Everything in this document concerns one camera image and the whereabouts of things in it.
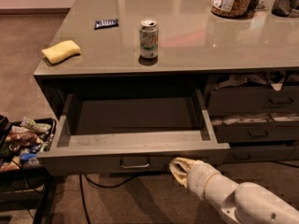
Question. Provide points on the yellow sponge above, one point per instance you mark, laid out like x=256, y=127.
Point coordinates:
x=61, y=51

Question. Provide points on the blue snack packet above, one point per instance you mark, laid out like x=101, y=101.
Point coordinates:
x=28, y=158

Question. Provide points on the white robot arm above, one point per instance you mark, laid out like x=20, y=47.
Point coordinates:
x=245, y=203

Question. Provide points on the large nut jar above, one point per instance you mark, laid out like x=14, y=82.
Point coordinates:
x=229, y=8

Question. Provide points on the grey drawer cabinet counter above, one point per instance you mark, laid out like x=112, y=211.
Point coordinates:
x=193, y=45

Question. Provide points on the dark metal kettle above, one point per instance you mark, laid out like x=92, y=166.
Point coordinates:
x=284, y=8

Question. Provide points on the grey drawer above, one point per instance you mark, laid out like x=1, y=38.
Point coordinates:
x=131, y=135
x=261, y=152
x=249, y=93
x=265, y=127

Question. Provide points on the green snack bag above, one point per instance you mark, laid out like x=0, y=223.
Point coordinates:
x=35, y=127

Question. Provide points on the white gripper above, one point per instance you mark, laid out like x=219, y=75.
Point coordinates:
x=198, y=176

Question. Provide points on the silver green soda can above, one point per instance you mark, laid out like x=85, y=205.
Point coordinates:
x=148, y=38

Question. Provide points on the black snack tray cart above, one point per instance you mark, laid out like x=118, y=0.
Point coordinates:
x=24, y=185

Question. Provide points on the blue candy bar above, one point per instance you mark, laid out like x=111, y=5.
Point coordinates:
x=106, y=24

